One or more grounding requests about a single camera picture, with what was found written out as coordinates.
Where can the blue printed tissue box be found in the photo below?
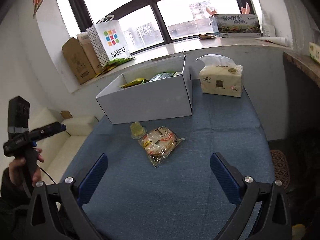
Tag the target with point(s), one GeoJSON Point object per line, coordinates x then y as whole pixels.
{"type": "Point", "coordinates": [238, 25]}

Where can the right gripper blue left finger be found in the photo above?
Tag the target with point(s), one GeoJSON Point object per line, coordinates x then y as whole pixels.
{"type": "Point", "coordinates": [55, 211]}

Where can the green yellow sachets pile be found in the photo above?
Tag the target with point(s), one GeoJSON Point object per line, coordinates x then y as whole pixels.
{"type": "Point", "coordinates": [113, 64]}

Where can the white Sanfu paper bag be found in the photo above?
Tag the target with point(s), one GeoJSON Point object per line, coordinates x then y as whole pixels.
{"type": "Point", "coordinates": [108, 40]}

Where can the soft tissue pack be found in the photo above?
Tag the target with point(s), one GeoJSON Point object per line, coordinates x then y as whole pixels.
{"type": "Point", "coordinates": [221, 76]}

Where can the person's left hand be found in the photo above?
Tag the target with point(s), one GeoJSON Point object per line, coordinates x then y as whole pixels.
{"type": "Point", "coordinates": [15, 174]}

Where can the cream green carton box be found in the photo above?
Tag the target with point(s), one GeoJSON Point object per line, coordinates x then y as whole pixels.
{"type": "Point", "coordinates": [314, 51]}

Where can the black window frame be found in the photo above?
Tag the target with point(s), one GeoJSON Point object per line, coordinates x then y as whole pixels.
{"type": "Point", "coordinates": [150, 23]}

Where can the cream leather sofa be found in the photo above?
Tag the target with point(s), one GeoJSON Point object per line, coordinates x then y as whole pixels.
{"type": "Point", "coordinates": [59, 150]}

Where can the blue table cloth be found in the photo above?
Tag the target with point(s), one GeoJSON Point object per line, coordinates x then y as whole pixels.
{"type": "Point", "coordinates": [180, 198]}

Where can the brown cardboard box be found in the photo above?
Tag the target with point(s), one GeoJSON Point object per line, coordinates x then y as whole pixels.
{"type": "Point", "coordinates": [81, 58]}

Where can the yellow snack bag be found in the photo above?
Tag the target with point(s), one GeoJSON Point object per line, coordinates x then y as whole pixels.
{"type": "Point", "coordinates": [135, 82]}

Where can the white cardboard box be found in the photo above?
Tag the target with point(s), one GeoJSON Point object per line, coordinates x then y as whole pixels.
{"type": "Point", "coordinates": [162, 99]}

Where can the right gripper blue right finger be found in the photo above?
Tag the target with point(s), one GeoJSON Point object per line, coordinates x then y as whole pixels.
{"type": "Point", "coordinates": [273, 219]}

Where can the dark side shelf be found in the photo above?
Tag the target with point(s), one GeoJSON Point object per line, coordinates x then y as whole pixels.
{"type": "Point", "coordinates": [299, 116]}

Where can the white tube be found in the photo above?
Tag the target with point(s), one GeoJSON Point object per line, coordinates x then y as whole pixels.
{"type": "Point", "coordinates": [282, 41]}

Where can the round bread clear packet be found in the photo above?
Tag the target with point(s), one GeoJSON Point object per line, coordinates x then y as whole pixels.
{"type": "Point", "coordinates": [159, 143]}

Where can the green striped snack packet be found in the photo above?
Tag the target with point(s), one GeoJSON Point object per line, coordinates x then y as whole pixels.
{"type": "Point", "coordinates": [164, 75]}

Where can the small wrapper on sill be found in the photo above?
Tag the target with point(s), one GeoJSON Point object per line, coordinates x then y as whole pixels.
{"type": "Point", "coordinates": [206, 36]}

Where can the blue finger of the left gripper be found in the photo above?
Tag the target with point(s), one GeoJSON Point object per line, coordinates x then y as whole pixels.
{"type": "Point", "coordinates": [47, 131]}

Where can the yellow jelly cup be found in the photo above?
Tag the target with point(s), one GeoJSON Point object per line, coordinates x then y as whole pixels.
{"type": "Point", "coordinates": [137, 130]}

